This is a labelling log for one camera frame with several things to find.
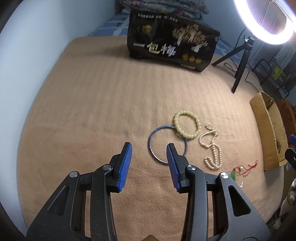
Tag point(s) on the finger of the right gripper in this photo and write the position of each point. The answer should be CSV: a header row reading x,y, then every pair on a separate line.
x,y
292,140

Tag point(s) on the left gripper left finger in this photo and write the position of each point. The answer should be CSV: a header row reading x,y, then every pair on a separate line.
x,y
80,208

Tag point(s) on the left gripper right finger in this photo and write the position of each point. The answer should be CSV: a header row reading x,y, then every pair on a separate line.
x,y
217,208

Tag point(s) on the cardboard box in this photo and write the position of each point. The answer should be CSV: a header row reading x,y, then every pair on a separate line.
x,y
271,129

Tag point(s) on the orange covered table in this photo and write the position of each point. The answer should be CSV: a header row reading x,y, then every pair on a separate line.
x,y
287,115

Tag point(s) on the plush toy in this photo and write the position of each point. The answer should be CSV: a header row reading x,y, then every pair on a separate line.
x,y
289,201

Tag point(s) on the yellow box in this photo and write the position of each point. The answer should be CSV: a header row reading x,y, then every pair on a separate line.
x,y
279,75

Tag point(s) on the black clothes rack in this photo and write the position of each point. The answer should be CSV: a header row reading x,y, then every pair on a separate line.
x,y
284,57

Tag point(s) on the black tripod stand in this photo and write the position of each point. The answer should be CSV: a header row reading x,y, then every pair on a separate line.
x,y
246,47

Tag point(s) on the tan blanket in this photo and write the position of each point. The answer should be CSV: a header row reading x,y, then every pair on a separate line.
x,y
97,98

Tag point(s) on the black snack bag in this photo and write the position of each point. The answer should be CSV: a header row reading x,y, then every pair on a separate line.
x,y
165,37

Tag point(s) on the folded floral quilt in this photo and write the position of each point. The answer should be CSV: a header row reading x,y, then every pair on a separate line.
x,y
186,9

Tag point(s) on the blue patterned bedsheet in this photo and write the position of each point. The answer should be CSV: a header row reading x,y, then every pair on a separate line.
x,y
118,26

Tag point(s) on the ring light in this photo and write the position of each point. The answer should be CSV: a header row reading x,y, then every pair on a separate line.
x,y
256,15

